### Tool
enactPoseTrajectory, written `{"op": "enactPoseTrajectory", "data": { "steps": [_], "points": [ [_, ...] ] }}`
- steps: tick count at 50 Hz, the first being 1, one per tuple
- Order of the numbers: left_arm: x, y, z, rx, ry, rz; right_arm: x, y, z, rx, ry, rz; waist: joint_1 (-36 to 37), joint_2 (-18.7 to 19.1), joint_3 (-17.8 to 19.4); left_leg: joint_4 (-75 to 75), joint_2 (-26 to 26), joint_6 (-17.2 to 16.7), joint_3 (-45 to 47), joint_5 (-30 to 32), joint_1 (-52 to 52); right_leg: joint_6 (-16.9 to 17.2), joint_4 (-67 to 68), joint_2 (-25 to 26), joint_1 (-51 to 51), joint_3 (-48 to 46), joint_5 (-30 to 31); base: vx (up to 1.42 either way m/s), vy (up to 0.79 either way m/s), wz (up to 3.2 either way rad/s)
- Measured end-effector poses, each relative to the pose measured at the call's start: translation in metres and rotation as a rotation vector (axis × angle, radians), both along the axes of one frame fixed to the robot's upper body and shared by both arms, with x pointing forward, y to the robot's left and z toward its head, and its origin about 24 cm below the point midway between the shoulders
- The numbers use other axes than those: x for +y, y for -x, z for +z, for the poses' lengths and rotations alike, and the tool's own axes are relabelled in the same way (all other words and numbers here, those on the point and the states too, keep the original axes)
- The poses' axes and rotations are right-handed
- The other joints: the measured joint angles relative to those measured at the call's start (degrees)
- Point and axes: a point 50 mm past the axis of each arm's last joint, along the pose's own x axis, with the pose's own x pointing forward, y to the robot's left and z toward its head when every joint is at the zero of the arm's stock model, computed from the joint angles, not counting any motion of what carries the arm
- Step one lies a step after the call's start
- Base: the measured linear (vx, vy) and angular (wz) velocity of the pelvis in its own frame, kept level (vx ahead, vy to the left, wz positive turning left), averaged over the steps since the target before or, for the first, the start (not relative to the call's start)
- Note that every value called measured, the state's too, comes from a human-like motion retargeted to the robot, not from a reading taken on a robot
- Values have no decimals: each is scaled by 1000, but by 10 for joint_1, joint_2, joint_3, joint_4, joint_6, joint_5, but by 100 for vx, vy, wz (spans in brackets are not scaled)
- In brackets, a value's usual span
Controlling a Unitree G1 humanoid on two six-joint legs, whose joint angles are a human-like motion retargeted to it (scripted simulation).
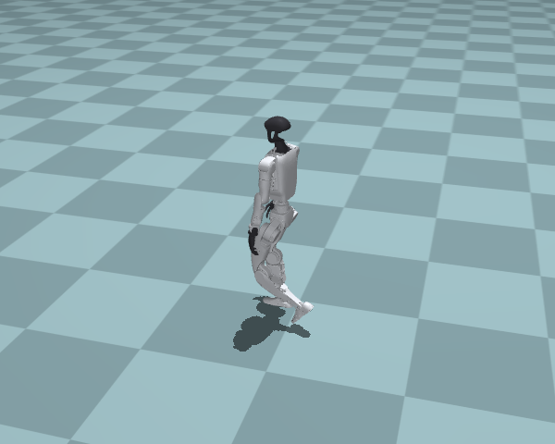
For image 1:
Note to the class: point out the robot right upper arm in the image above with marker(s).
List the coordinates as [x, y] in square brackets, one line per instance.
[297, 149]

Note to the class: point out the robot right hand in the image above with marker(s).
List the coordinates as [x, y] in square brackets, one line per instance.
[270, 208]

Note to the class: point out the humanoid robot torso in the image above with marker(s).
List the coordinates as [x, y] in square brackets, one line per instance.
[283, 185]

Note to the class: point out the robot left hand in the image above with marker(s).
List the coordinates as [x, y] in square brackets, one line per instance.
[251, 240]

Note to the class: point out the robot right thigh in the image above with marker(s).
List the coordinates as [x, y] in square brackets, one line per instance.
[275, 255]

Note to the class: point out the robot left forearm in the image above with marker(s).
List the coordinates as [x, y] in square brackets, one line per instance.
[258, 212]

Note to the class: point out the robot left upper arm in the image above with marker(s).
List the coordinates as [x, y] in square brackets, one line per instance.
[266, 168]

